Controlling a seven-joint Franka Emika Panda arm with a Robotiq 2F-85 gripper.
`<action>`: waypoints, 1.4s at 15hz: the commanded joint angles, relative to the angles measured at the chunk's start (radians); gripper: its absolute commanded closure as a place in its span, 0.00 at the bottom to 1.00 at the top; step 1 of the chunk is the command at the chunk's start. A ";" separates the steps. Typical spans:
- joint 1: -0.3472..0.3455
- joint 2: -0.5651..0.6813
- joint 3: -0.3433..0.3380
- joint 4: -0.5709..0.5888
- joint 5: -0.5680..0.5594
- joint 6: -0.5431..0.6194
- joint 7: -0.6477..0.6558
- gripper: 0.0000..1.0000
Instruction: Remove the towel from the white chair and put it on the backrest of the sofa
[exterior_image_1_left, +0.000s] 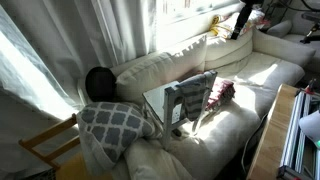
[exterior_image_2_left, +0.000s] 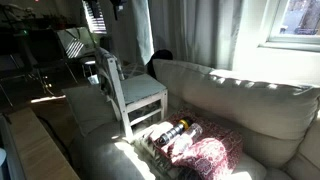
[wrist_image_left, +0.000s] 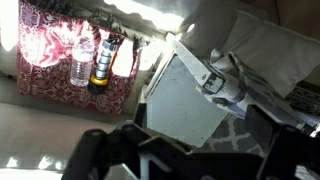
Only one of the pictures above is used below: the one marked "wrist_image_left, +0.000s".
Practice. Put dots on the grey white lattice pillow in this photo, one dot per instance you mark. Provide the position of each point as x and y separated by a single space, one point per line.
232 136

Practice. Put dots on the red white patterned cloth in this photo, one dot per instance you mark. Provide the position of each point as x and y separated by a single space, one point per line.
44 59

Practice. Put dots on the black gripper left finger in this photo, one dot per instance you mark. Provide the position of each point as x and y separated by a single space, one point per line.
97 151

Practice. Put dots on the small white wooden chair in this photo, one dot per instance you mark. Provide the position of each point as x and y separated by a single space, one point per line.
174 107

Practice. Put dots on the plain beige cushion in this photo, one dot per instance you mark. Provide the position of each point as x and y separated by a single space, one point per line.
279 55

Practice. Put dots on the grey white striped towel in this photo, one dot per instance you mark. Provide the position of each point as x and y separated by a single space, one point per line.
235 86

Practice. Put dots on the beige sofa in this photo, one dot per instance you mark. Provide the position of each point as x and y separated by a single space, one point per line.
33 129

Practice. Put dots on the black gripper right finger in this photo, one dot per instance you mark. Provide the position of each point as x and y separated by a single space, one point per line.
285 147

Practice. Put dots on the black yellow flashlight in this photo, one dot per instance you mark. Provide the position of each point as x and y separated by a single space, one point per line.
98 81

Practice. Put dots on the clear plastic water bottle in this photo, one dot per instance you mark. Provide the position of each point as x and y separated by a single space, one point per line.
82 60

